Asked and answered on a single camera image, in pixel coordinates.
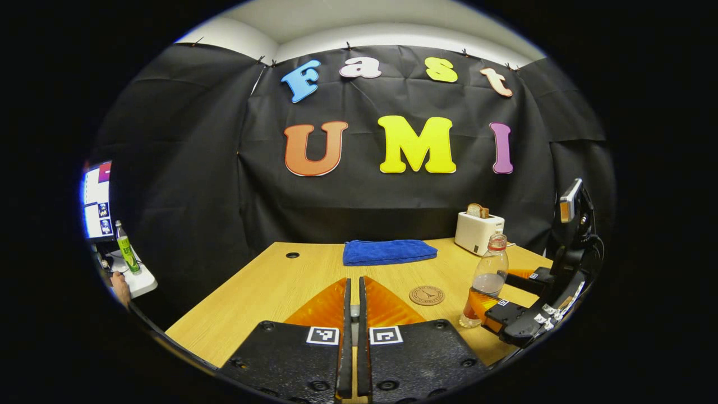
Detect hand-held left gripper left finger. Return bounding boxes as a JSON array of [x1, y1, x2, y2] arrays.
[[216, 277, 353, 403]]

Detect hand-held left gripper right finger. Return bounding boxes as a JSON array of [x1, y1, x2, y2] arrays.
[[357, 276, 490, 403]]

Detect clear plastic water bottle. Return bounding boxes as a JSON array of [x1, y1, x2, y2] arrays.
[[459, 233, 509, 329]]

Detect round brown coaster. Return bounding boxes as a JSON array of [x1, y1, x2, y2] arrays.
[[409, 286, 445, 306]]

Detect green drink bottle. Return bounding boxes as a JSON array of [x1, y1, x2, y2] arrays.
[[115, 221, 141, 276]]

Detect white toaster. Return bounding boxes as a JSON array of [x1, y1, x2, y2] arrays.
[[454, 212, 505, 256]]

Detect folded blue towel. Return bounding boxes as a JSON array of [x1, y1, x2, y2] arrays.
[[343, 240, 438, 267]]

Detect black backdrop cloth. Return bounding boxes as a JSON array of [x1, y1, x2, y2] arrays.
[[93, 42, 618, 332]]

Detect white side desk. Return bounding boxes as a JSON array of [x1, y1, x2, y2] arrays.
[[104, 247, 158, 299]]

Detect computer monitor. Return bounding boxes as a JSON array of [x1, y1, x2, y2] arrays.
[[83, 161, 114, 242]]

